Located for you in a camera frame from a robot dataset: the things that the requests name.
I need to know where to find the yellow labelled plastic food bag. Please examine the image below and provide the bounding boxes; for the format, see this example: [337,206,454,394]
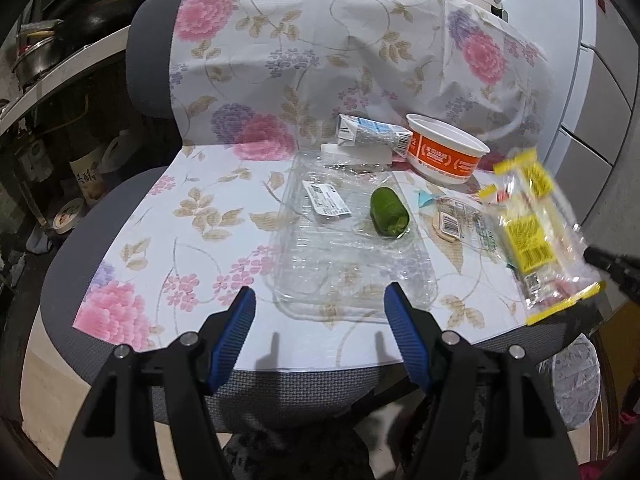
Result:
[478,148,604,325]

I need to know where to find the small blue paper scrap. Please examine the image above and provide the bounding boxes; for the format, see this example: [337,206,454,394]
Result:
[418,190,436,208]

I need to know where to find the orange white instant noodle cup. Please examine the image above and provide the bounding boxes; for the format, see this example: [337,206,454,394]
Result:
[406,114,490,185]

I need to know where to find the clear plastic food tray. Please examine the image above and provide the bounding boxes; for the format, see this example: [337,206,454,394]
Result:
[269,152,437,323]

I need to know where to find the green cucumber piece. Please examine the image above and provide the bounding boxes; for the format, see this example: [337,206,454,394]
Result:
[370,188,410,237]

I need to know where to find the grey refrigerator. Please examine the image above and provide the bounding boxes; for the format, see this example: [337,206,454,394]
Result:
[504,0,639,222]

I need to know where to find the small blue white milk carton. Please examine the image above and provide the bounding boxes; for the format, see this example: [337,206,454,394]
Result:
[336,114,412,158]

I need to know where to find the metal pot on shelf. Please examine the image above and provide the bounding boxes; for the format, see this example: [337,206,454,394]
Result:
[12,20,65,89]

